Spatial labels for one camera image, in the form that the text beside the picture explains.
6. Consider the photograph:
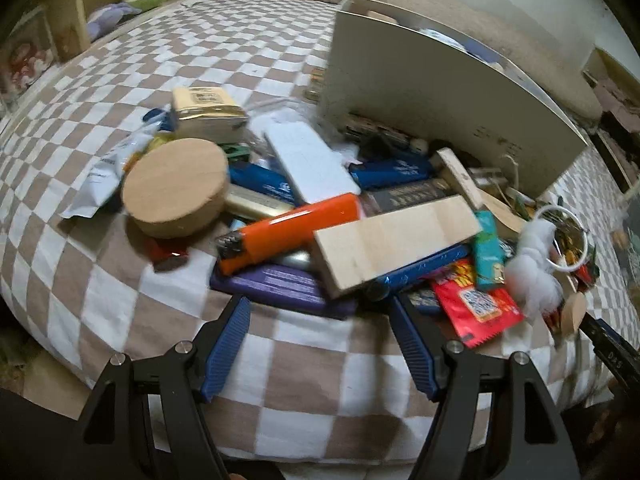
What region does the purple box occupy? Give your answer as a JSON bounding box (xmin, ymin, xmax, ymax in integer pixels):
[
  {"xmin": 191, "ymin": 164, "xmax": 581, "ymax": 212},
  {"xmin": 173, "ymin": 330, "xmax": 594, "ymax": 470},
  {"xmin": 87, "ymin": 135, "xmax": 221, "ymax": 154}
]
[{"xmin": 210, "ymin": 262, "xmax": 361, "ymax": 320}]

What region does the white cardboard box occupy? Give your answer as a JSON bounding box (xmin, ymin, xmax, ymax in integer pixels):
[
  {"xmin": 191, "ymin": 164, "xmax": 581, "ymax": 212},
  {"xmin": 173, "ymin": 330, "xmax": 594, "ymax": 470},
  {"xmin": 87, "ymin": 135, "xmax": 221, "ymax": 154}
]
[{"xmin": 316, "ymin": 0, "xmax": 590, "ymax": 196}]

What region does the round wooden lid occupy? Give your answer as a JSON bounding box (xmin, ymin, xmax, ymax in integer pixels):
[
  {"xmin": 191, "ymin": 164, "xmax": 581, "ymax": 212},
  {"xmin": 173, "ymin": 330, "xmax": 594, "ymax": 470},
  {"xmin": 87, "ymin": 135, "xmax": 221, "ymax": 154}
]
[{"xmin": 121, "ymin": 137, "xmax": 230, "ymax": 239}]

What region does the small printed lighter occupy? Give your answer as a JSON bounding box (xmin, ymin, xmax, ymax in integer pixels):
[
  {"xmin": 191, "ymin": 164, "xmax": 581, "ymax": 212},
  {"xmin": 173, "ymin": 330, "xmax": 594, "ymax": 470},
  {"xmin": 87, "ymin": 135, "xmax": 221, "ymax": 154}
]
[{"xmin": 304, "ymin": 67, "xmax": 328, "ymax": 102}]

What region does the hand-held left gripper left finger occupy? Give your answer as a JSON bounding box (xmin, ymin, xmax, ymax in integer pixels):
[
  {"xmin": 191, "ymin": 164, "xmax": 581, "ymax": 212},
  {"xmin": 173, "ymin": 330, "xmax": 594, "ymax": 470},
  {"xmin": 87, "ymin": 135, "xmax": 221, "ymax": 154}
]
[{"xmin": 79, "ymin": 295, "xmax": 252, "ymax": 480}]

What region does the heap of keys and clips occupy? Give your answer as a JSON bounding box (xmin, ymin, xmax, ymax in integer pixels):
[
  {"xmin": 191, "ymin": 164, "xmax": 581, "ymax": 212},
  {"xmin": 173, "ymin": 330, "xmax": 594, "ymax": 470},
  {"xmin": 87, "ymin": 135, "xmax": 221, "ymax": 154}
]
[{"xmin": 505, "ymin": 180, "xmax": 601, "ymax": 291}]

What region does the beige patterned small box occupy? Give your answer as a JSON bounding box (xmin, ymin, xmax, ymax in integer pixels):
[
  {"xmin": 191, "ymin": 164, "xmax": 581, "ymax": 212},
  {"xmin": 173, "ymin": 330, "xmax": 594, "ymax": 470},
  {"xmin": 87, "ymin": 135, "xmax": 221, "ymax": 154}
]
[{"xmin": 344, "ymin": 114, "xmax": 431, "ymax": 156}]

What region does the open wardrobe shelf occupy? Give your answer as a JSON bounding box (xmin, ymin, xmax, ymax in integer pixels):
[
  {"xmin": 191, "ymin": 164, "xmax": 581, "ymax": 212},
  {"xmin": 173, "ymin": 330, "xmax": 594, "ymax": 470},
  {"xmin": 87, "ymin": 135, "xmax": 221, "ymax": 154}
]
[{"xmin": 582, "ymin": 47, "xmax": 640, "ymax": 196}]

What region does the dark brown lighter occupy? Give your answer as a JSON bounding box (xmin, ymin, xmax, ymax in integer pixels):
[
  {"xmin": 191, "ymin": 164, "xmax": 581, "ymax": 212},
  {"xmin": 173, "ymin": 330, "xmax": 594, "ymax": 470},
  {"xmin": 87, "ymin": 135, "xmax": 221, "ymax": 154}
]
[{"xmin": 360, "ymin": 177, "xmax": 458, "ymax": 216}]

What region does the orange lighter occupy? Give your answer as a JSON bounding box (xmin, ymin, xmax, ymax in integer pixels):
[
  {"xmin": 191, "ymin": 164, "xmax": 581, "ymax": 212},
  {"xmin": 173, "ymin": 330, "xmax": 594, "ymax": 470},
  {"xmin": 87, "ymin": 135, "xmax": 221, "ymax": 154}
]
[{"xmin": 216, "ymin": 194, "xmax": 362, "ymax": 277}]

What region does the clear plastic case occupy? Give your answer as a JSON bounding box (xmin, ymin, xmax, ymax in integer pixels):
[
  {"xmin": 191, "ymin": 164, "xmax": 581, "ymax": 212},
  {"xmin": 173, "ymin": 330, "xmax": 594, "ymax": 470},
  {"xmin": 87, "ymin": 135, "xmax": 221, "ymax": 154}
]
[{"xmin": 242, "ymin": 97, "xmax": 323, "ymax": 133}]

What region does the shiny blue lighter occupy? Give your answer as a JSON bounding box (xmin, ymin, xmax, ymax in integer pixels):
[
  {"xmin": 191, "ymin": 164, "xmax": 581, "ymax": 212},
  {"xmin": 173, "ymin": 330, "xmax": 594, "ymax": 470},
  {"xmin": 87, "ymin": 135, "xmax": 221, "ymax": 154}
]
[{"xmin": 367, "ymin": 245, "xmax": 471, "ymax": 301}]

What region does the display case with red doll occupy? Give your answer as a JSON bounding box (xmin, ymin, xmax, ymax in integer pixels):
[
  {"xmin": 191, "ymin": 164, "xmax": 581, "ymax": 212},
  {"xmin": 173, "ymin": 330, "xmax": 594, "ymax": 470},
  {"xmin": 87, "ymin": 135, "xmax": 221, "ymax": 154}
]
[{"xmin": 0, "ymin": 15, "xmax": 58, "ymax": 96}]

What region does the white sachet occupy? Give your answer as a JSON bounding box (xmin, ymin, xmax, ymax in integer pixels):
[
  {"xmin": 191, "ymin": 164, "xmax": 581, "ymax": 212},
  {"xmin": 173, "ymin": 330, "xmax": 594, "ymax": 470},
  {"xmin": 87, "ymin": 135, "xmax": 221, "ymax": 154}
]
[{"xmin": 59, "ymin": 125, "xmax": 161, "ymax": 220}]

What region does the bright red lighter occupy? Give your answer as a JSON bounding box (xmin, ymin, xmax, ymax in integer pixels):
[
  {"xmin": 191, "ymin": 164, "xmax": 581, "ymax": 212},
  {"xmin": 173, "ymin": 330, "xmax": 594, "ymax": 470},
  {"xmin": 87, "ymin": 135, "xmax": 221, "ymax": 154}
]
[{"xmin": 147, "ymin": 237, "xmax": 192, "ymax": 263}]

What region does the light wooden block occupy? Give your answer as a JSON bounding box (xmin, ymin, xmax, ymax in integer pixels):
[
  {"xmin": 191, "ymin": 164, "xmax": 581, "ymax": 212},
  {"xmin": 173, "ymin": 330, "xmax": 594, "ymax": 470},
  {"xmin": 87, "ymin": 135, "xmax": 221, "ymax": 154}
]
[{"xmin": 312, "ymin": 195, "xmax": 483, "ymax": 298}]

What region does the white cotton fluff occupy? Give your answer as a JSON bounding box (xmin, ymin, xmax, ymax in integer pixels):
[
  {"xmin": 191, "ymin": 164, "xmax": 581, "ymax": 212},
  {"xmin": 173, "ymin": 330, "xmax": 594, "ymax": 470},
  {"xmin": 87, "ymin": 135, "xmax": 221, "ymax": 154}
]
[{"xmin": 505, "ymin": 219, "xmax": 567, "ymax": 320}]

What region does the gold lighter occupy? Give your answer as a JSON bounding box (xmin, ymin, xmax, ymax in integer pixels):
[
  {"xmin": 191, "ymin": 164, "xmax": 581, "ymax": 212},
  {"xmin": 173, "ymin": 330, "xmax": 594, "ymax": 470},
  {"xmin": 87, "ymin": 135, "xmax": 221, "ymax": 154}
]
[{"xmin": 225, "ymin": 185, "xmax": 296, "ymax": 221}]

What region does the yellow tissue pack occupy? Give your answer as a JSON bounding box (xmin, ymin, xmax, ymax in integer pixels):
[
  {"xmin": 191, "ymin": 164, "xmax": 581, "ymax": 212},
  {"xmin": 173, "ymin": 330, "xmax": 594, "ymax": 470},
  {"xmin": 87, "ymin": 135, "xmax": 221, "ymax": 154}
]
[{"xmin": 170, "ymin": 86, "xmax": 249, "ymax": 142}]

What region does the purple plush toy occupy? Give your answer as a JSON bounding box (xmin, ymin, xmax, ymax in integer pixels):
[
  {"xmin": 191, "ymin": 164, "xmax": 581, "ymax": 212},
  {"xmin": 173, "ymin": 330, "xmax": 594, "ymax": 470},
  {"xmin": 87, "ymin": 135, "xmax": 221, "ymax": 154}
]
[{"xmin": 87, "ymin": 2, "xmax": 136, "ymax": 40}]

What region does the light wooden stick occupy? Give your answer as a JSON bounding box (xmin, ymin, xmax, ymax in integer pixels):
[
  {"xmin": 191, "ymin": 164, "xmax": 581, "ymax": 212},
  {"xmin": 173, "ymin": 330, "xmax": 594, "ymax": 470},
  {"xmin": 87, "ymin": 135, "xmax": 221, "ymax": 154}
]
[{"xmin": 430, "ymin": 147, "xmax": 528, "ymax": 236}]

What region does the white flat case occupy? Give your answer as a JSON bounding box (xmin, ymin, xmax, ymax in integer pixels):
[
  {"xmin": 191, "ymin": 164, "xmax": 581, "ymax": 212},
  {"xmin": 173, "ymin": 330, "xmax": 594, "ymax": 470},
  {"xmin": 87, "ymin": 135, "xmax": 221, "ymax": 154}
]
[{"xmin": 263, "ymin": 121, "xmax": 362, "ymax": 205}]

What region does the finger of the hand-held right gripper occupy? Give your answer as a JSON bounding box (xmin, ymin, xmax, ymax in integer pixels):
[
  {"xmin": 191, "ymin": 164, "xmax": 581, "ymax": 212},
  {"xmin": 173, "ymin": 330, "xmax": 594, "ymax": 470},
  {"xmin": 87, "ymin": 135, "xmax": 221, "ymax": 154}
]
[{"xmin": 580, "ymin": 312, "xmax": 640, "ymax": 393}]

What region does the wooden bedside shelf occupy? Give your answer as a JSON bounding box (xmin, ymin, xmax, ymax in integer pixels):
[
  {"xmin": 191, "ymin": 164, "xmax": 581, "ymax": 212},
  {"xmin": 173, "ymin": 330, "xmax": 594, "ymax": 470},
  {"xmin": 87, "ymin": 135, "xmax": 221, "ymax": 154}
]
[{"xmin": 30, "ymin": 0, "xmax": 231, "ymax": 61}]

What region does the white ring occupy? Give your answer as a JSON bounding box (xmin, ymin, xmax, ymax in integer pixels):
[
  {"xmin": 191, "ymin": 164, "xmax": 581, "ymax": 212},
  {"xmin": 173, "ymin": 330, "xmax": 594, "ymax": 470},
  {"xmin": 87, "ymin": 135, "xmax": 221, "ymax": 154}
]
[{"xmin": 534, "ymin": 204, "xmax": 590, "ymax": 272}]

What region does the red snack packet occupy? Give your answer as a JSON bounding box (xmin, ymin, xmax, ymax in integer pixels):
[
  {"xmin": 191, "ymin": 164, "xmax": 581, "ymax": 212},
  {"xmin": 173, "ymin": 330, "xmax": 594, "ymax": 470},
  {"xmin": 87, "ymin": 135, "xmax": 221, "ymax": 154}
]
[{"xmin": 431, "ymin": 259, "xmax": 525, "ymax": 348}]

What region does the dark blue lighter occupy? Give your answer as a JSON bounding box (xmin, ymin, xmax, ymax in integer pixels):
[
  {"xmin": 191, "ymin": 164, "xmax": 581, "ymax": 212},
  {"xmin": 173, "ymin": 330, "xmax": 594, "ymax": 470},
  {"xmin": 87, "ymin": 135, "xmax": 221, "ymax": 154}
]
[{"xmin": 348, "ymin": 152, "xmax": 433, "ymax": 190}]

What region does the teal packet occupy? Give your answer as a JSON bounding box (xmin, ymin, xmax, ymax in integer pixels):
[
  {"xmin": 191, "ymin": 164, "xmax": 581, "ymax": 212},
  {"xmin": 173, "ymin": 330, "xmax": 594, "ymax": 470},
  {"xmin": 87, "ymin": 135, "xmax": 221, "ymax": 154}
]
[{"xmin": 472, "ymin": 210, "xmax": 507, "ymax": 291}]

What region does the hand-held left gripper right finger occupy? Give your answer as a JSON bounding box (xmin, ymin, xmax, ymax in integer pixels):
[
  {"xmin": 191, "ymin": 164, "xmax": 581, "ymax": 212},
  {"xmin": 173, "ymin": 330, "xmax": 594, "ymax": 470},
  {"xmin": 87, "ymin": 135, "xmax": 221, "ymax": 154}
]
[{"xmin": 389, "ymin": 294, "xmax": 583, "ymax": 480}]

